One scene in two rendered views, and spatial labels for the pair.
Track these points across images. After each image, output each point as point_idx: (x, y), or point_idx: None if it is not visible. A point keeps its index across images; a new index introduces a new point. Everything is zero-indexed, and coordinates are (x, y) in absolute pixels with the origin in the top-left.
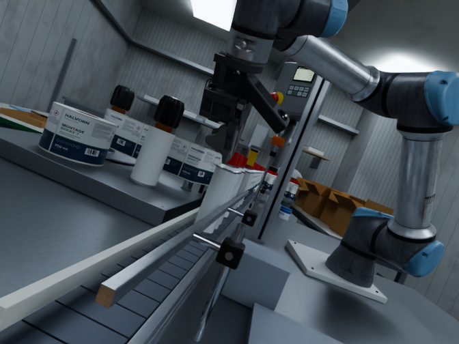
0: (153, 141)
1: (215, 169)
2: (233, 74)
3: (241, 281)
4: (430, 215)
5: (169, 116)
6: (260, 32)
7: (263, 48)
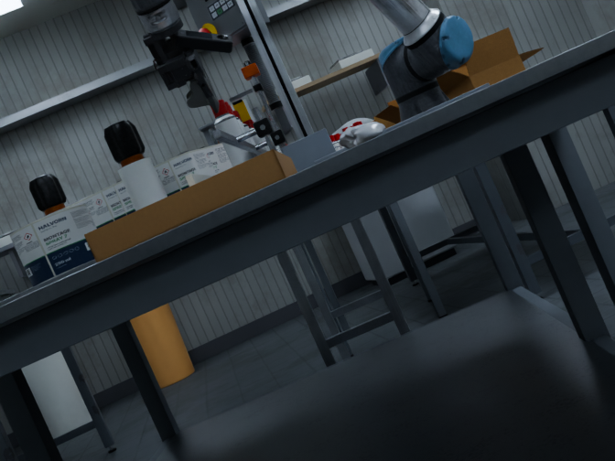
0: (137, 179)
1: (216, 128)
2: (167, 41)
3: (303, 166)
4: (418, 3)
5: (128, 143)
6: (161, 2)
7: (170, 9)
